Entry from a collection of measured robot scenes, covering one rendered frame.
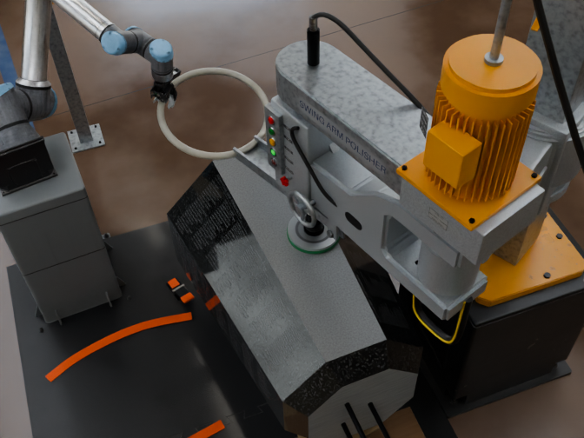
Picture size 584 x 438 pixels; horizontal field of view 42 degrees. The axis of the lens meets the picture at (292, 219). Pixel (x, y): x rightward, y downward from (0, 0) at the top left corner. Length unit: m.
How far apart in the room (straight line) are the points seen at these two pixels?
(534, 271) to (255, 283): 1.12
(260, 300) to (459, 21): 3.24
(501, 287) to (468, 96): 1.44
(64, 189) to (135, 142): 1.43
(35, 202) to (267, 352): 1.21
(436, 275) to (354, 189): 0.39
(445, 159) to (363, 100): 0.54
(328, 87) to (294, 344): 1.00
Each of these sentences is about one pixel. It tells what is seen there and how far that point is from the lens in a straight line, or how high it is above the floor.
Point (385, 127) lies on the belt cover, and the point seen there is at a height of 1.74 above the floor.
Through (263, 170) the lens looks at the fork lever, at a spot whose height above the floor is 1.08.
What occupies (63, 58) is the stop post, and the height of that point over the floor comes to 0.64.
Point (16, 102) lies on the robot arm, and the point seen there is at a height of 1.15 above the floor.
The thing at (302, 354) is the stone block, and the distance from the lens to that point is 2.87.
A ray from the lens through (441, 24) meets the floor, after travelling 5.69.
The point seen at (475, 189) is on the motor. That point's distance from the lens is 2.07.
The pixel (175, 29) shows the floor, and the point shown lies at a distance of 5.69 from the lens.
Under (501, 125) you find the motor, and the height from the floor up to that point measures 2.03.
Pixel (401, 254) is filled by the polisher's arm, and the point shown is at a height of 1.29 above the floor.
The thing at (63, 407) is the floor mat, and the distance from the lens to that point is 3.84.
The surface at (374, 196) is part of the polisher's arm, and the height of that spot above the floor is 1.52.
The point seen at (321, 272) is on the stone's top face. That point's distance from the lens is 3.01.
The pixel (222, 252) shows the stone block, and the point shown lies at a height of 0.74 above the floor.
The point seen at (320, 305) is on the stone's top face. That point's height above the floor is 0.87.
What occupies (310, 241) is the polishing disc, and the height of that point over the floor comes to 0.90.
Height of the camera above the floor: 3.30
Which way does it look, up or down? 50 degrees down
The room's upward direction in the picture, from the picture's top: 2 degrees counter-clockwise
